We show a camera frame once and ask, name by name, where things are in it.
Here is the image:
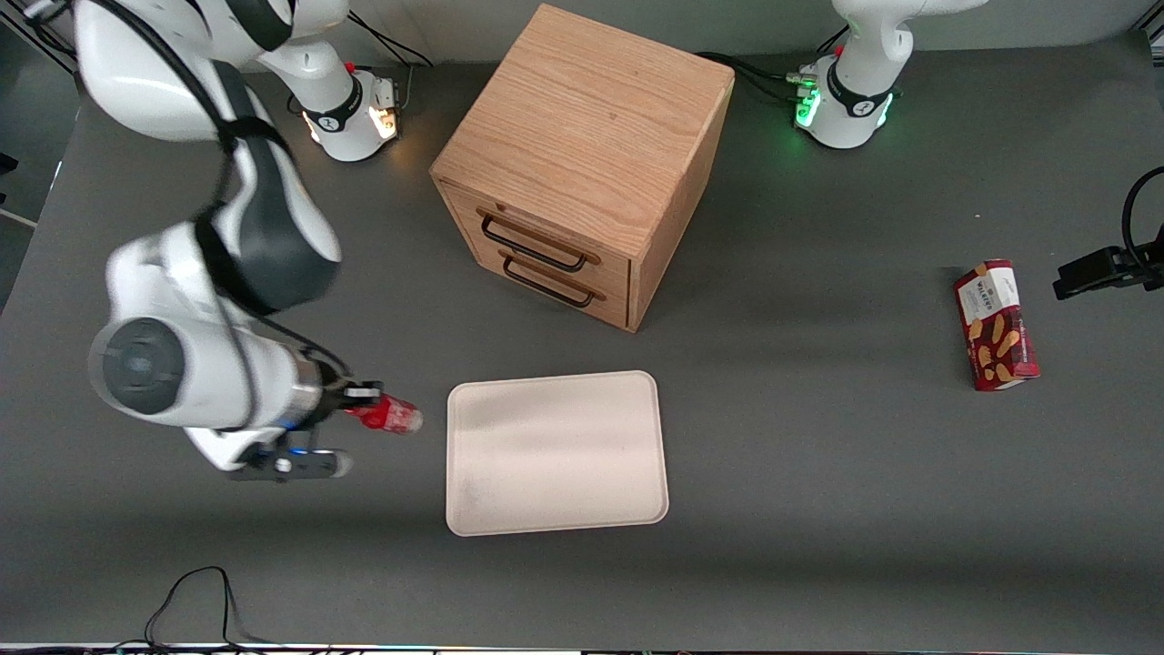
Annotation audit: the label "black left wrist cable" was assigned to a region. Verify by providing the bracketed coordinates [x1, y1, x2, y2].
[1121, 166, 1164, 269]

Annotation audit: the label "black left base cables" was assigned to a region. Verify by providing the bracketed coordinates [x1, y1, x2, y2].
[696, 25, 851, 103]

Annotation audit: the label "wooden drawer front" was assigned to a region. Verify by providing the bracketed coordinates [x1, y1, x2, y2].
[468, 238, 631, 330]
[450, 189, 633, 292]

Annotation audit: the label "red tartan shortbread box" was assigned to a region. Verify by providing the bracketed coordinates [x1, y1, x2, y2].
[953, 259, 1040, 392]

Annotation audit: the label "black base cables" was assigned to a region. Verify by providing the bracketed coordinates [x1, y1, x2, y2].
[696, 25, 851, 103]
[344, 18, 437, 115]

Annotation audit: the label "black right base cables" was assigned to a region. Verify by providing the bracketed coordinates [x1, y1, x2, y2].
[344, 18, 437, 115]

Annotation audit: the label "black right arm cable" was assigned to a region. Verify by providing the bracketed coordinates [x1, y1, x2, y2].
[91, 0, 356, 388]

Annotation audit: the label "red coke bottle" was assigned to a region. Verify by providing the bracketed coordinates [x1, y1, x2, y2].
[350, 393, 425, 436]

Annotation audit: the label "cream plastic tray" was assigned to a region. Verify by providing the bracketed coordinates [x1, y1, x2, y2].
[446, 369, 670, 538]

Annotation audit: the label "black metal drawer handle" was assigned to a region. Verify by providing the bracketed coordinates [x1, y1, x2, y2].
[480, 215, 590, 274]
[502, 255, 598, 308]

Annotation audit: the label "wooden drawer cabinet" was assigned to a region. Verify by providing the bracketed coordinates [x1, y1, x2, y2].
[429, 3, 736, 334]

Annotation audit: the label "thin black looped cable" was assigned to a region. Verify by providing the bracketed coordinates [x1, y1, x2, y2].
[144, 566, 283, 652]

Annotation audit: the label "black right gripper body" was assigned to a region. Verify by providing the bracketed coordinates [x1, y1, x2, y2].
[312, 364, 357, 430]

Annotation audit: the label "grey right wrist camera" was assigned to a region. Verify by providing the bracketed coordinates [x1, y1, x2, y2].
[227, 446, 354, 483]

